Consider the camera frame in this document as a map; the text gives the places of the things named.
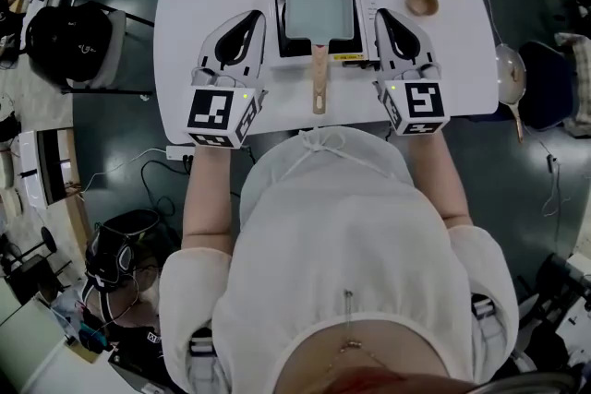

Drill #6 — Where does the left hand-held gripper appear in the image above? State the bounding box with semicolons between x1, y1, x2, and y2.
182;8;269;149

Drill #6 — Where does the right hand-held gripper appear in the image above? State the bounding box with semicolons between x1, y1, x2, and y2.
372;7;452;137

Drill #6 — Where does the white portable stove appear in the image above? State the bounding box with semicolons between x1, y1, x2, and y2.
269;0;380;71

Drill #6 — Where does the light blue rectangular pan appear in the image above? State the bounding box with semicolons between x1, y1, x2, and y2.
284;0;356;115

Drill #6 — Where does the person's left forearm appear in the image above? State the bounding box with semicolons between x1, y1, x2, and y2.
181;145;235;255

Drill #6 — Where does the person's right forearm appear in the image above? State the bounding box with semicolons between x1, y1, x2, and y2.
405;126;475;230

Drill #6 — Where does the white power strip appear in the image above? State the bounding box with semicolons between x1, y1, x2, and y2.
164;145;198;162

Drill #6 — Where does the wooden bowl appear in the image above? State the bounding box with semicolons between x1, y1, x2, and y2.
404;0;440;18

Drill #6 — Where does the dark blue chair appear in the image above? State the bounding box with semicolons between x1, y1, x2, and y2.
519;40;576;131

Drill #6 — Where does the black backpack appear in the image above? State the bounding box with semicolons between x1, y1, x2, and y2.
25;4;115;84

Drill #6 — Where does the person's white shirt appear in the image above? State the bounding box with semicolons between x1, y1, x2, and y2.
158;125;521;394

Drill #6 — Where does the white low shelf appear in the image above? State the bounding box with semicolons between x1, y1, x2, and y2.
16;127;89;211

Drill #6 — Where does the silver frying pan wooden handle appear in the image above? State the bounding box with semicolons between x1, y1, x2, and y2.
495;42;528;145

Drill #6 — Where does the grey chair black frame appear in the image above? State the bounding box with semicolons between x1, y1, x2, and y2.
59;0;156;98

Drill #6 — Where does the black floor cable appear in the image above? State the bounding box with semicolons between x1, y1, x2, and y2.
139;157;195;218

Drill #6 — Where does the gold necklace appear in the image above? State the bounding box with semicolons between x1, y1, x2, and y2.
322;288;387;377

